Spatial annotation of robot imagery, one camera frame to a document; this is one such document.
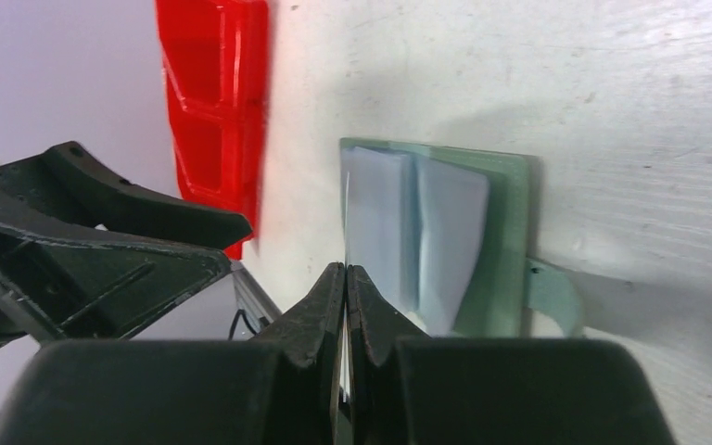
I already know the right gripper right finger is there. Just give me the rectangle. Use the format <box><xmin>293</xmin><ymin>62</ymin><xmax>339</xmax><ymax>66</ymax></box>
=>
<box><xmin>346</xmin><ymin>265</ymin><xmax>426</xmax><ymax>444</ymax></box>

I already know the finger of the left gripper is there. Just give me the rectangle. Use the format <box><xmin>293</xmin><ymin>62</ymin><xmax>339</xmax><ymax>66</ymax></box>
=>
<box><xmin>0</xmin><ymin>191</ymin><xmax>231</xmax><ymax>348</ymax></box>
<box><xmin>0</xmin><ymin>141</ymin><xmax>252</xmax><ymax>249</ymax></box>

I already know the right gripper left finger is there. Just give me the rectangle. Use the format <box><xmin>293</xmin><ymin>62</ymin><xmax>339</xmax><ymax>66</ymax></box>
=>
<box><xmin>258</xmin><ymin>262</ymin><xmax>346</xmax><ymax>444</ymax></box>

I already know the green card holder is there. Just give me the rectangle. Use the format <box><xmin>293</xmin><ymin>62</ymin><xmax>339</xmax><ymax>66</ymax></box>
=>
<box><xmin>339</xmin><ymin>137</ymin><xmax>583</xmax><ymax>337</ymax></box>

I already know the white VIP card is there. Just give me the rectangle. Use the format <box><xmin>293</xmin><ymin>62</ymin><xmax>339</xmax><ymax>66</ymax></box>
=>
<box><xmin>339</xmin><ymin>171</ymin><xmax>353</xmax><ymax>405</ymax></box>

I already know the red plastic bin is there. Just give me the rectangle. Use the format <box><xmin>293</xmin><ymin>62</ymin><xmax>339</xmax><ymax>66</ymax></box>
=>
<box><xmin>155</xmin><ymin>0</ymin><xmax>271</xmax><ymax>227</ymax></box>

